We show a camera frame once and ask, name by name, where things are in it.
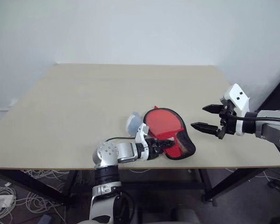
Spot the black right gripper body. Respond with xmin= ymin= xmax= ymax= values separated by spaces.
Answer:
xmin=216 ymin=102 xmax=238 ymax=140

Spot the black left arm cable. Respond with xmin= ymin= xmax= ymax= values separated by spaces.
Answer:
xmin=104 ymin=136 xmax=137 ymax=143

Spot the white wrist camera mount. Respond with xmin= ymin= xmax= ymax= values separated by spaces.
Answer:
xmin=220 ymin=83 xmax=251 ymax=136
xmin=126 ymin=111 xmax=152 ymax=161

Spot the grey rounded shape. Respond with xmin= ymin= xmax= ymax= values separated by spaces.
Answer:
xmin=171 ymin=208 xmax=208 ymax=224

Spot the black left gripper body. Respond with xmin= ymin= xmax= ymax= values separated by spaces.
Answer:
xmin=144 ymin=137 xmax=164 ymax=161

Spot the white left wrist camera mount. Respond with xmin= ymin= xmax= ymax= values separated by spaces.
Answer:
xmin=126 ymin=111 xmax=152 ymax=161

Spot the white floor cable tangle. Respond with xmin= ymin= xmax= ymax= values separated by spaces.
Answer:
xmin=0 ymin=168 xmax=72 ymax=221

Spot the red black mesh paddle case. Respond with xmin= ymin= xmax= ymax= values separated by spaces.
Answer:
xmin=142 ymin=105 xmax=197 ymax=161

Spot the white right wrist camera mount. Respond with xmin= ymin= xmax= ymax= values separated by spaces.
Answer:
xmin=220 ymin=83 xmax=251 ymax=136

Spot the white power strip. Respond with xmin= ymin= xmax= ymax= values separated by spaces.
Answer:
xmin=0 ymin=195 xmax=16 ymax=212

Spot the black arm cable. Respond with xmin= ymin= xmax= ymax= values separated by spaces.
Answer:
xmin=225 ymin=113 xmax=280 ymax=123
xmin=104 ymin=136 xmax=137 ymax=143

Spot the black stand with orange mark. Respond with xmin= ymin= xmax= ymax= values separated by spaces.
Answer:
xmin=256 ymin=68 xmax=280 ymax=113

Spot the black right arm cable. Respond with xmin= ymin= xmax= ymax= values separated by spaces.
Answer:
xmin=225 ymin=113 xmax=280 ymax=123

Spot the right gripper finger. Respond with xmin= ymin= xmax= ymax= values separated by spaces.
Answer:
xmin=190 ymin=121 xmax=219 ymax=136
xmin=202 ymin=104 xmax=224 ymax=115

